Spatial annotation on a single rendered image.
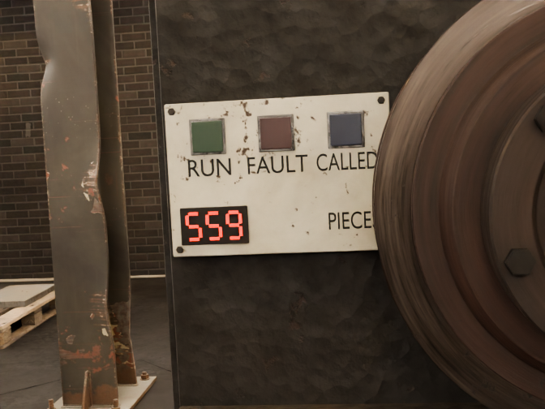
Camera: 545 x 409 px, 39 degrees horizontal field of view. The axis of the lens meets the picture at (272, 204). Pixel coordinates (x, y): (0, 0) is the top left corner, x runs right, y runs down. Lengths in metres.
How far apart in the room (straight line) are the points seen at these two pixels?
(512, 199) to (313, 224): 0.29
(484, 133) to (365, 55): 0.24
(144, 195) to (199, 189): 6.23
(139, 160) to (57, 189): 3.62
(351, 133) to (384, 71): 0.08
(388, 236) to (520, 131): 0.17
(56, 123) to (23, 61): 4.01
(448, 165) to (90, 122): 2.85
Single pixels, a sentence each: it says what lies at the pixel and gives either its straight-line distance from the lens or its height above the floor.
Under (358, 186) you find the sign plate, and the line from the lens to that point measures 0.88.
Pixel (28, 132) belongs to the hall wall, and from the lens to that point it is 7.47.
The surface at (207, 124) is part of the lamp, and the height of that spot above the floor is 1.21.
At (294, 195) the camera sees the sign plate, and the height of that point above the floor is 1.13.
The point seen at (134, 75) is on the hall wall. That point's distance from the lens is 7.15.
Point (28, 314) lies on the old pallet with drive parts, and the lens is 5.53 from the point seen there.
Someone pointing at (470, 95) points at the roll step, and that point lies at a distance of 0.73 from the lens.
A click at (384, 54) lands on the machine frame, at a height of 1.28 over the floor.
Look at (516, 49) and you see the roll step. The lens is 0.74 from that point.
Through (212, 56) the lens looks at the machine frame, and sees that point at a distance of 0.91.
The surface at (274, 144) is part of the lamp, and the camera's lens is 0.87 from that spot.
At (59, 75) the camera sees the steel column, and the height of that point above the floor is 1.53.
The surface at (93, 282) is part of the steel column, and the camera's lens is 3.53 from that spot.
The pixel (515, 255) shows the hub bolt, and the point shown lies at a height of 1.09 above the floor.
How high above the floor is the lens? 1.19
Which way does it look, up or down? 5 degrees down
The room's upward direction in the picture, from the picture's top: 3 degrees counter-clockwise
